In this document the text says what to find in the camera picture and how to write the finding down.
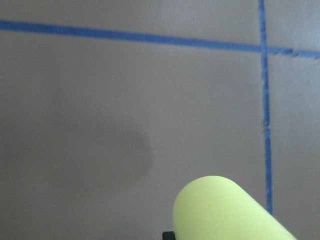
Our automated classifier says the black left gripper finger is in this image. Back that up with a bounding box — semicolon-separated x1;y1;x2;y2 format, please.
162;231;176;240

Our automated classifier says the yellow plastic cup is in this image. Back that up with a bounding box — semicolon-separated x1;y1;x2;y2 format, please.
172;176;295;240

